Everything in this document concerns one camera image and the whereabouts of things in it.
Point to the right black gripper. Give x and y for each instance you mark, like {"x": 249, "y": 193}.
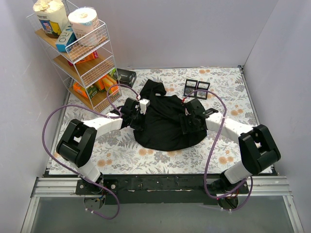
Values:
{"x": 187, "y": 124}

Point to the black t-shirt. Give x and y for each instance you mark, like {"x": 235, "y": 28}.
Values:
{"x": 162, "y": 126}

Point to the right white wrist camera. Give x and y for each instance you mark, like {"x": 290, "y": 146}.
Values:
{"x": 186, "y": 110}

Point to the green box bottom shelf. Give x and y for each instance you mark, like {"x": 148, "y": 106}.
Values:
{"x": 92, "y": 91}

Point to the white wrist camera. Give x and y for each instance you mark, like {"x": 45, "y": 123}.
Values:
{"x": 143, "y": 104}
{"x": 186, "y": 110}

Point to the aluminium frame rail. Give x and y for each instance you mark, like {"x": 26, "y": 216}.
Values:
{"x": 56, "y": 208}

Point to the blue and white box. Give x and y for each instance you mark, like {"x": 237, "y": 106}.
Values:
{"x": 66, "y": 38}

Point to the white wire shelf rack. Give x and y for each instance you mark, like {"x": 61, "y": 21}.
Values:
{"x": 78, "y": 44}

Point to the black display case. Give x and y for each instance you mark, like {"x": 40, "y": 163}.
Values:
{"x": 190, "y": 86}
{"x": 202, "y": 89}

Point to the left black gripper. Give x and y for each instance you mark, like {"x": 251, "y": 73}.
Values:
{"x": 135, "y": 119}

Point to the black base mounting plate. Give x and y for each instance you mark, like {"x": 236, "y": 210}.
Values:
{"x": 155, "y": 188}

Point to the orange snack box middle shelf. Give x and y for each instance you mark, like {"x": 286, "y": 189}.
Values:
{"x": 89, "y": 57}

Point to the wrapped toilet paper roll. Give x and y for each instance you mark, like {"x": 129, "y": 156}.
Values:
{"x": 84, "y": 21}

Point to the black box on table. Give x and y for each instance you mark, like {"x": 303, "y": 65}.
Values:
{"x": 126, "y": 77}

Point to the paper-wrapped jar with label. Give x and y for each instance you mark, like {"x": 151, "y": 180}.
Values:
{"x": 52, "y": 16}

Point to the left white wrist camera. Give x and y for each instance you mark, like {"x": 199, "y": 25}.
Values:
{"x": 143, "y": 104}

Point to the left black display case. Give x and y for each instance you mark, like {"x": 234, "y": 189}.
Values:
{"x": 190, "y": 86}

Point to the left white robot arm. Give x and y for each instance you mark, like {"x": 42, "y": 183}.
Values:
{"x": 77, "y": 142}

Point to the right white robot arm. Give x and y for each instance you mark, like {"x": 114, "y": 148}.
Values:
{"x": 257, "y": 147}

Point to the yellow orange box bottom shelf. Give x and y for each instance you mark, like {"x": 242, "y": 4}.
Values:
{"x": 104, "y": 83}

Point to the orange box bottom left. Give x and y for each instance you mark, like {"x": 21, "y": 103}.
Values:
{"x": 79, "y": 89}

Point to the right black display case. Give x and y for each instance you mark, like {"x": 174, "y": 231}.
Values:
{"x": 202, "y": 89}

